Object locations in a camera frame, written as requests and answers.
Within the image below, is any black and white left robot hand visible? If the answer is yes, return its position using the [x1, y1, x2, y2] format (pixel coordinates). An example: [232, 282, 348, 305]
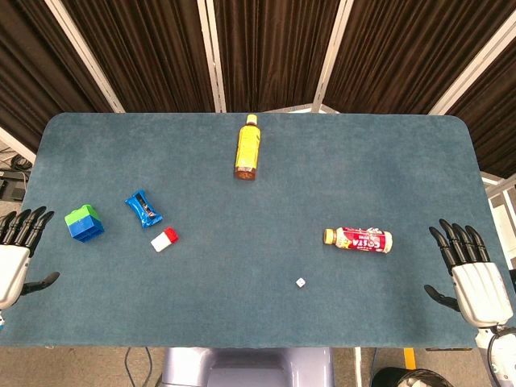
[0, 206, 60, 311]

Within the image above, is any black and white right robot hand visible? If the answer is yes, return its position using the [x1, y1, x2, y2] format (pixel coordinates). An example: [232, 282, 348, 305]
[423, 218, 515, 328]

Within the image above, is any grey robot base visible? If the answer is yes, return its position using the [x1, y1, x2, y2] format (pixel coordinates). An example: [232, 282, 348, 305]
[160, 346, 336, 387]

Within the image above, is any green and blue toy block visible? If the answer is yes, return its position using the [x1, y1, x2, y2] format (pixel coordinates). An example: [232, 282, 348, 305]
[64, 204, 106, 243]

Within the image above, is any black trash bin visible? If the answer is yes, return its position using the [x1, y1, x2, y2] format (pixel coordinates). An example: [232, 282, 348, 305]
[370, 366, 457, 387]

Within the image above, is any red Costa drink bottle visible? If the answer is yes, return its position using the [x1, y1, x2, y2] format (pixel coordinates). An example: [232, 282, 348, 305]
[322, 226, 393, 255]

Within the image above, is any blue snack packet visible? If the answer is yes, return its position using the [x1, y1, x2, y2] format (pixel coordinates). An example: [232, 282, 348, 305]
[124, 189, 164, 230]

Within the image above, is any white table leg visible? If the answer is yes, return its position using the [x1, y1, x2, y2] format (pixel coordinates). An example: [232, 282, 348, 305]
[353, 346, 363, 387]

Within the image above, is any red and white block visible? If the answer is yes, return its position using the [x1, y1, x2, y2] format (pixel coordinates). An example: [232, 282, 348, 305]
[150, 227, 181, 253]

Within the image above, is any dark brown curtain panel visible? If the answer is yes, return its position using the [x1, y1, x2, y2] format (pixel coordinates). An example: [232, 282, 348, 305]
[446, 68, 516, 178]
[60, 0, 215, 113]
[0, 0, 114, 152]
[322, 0, 515, 114]
[212, 0, 343, 113]

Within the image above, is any blue felt table mat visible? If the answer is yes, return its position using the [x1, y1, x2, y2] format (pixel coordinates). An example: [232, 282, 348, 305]
[0, 111, 512, 349]

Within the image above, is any yellow label tea bottle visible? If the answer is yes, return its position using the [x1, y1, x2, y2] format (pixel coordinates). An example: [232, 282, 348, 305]
[232, 114, 264, 181]

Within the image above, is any black electronics with cables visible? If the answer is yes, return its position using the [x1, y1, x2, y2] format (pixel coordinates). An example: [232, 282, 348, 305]
[0, 155, 32, 202]

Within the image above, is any white shelf frame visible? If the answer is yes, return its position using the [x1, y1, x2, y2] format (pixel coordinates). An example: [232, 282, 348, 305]
[480, 172, 516, 270]

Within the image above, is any white partition frame post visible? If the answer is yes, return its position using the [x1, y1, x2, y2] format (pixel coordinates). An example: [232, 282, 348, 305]
[196, 0, 227, 114]
[0, 127, 38, 164]
[43, 0, 126, 114]
[310, 0, 356, 114]
[427, 14, 516, 117]

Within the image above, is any black floor cable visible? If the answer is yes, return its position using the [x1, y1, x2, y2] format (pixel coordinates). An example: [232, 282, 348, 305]
[123, 346, 155, 387]

